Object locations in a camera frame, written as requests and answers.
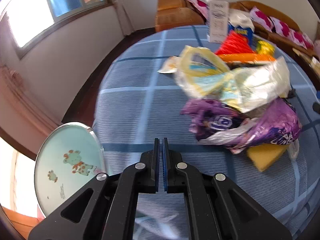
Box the yellow foil wrapper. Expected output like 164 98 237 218
256 40 275 56

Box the brown leather armchair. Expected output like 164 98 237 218
155 0 206 32

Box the purple snack wrapper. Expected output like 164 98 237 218
181 98 302 154

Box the pink left curtain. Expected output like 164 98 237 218
1 65 61 135

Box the yellow sponge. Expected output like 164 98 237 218
247 144 289 172

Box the brown leather sofa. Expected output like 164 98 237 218
229 0 319 59

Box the orange snack packet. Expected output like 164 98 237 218
218 53 276 64

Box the white paper food wrapper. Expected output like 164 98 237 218
157 56 181 74

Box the red foil wrapper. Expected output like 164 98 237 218
215 30 254 55

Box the light blue cartoon trash bin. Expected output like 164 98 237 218
34 122 106 217

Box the pink curtain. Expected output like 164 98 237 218
112 0 135 36
1 65 61 135

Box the pink right curtain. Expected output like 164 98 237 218
112 0 135 36

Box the window with brown frame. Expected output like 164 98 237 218
4 0 112 59

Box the pink floral cushion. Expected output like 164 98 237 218
270 17 313 50
249 7 274 32

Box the tall white milk carton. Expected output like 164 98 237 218
206 0 229 43

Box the blue Look milk carton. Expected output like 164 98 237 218
228 9 254 45

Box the white yellow plastic bag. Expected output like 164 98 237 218
175 46 291 113

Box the blue plaid tablecloth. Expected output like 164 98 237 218
93 25 319 239

